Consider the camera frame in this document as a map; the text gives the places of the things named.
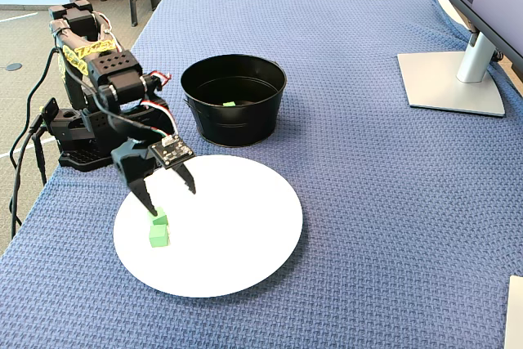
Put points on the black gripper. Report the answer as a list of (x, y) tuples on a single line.
[(131, 164)]

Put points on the white round plate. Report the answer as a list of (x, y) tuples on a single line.
[(229, 242)]

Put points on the black metal bucket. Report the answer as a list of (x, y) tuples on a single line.
[(237, 128)]

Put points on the round floor outlet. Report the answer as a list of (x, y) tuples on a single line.
[(12, 66)]

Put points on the blue woven cloth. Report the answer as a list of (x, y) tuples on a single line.
[(367, 202)]

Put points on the silver monitor stand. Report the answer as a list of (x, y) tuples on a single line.
[(449, 87)]

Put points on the white flat sheet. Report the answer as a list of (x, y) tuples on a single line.
[(515, 316)]

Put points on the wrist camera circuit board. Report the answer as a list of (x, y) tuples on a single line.
[(171, 153)]

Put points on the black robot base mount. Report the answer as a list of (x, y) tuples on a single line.
[(69, 132)]

